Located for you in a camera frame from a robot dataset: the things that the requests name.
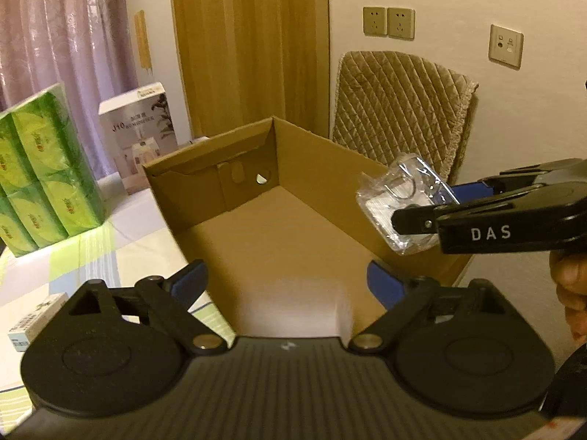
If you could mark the right hand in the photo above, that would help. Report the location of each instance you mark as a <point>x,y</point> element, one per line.
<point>568,271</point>

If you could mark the wooden wall strip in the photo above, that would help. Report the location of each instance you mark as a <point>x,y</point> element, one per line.
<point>142,40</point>

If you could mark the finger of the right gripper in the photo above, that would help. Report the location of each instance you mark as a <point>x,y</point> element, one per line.
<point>481,187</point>
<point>418,220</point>

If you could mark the brown cardboard box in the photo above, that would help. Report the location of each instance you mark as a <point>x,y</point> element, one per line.
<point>271,210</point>

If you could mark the wooden door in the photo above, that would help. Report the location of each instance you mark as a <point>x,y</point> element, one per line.
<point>245,60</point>

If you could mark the double wall socket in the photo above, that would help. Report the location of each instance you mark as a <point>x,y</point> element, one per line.
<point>391,22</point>

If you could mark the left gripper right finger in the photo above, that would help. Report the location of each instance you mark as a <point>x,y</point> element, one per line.
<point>403,302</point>

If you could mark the wall data outlet plate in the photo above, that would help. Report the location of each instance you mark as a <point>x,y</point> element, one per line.
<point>505,46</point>

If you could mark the green tissue pack bundle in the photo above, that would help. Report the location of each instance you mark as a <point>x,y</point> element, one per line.
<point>45,175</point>

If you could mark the small white box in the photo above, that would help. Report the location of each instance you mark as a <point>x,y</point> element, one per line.
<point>28,328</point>

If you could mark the purple curtain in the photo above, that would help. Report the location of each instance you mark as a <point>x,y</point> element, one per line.
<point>83,44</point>

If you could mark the white humidifier box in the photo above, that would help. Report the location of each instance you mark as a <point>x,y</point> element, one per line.
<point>138,129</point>

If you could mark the checkered tablecloth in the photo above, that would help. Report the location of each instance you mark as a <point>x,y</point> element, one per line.
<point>132,243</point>

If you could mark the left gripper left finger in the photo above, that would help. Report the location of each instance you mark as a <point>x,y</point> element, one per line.
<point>168,301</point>

